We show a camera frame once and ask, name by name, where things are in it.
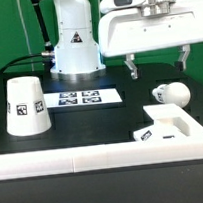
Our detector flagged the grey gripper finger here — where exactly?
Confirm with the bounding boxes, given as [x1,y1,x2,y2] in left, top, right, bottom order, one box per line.
[174,45,191,72]
[125,54,138,79]

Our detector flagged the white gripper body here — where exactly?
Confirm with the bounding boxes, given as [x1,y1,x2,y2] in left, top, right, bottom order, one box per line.
[98,0,203,57]

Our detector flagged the white lamp bulb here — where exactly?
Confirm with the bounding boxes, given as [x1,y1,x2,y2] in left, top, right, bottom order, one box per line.
[152,82,191,108]

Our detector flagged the white lamp base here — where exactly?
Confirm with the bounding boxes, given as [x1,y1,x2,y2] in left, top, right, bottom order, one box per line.
[130,101,193,144]

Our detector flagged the white lamp shade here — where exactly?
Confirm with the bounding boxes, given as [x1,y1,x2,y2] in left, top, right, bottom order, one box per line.
[6,76,52,137]

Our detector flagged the white tag sheet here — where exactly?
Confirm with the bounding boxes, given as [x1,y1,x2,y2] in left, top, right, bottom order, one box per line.
[45,88,122,108]

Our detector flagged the white L-shaped fence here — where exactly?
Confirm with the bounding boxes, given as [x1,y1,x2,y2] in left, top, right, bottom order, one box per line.
[0,109,203,181]

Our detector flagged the black cable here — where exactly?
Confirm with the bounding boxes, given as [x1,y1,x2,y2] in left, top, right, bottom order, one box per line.
[0,51,56,74]

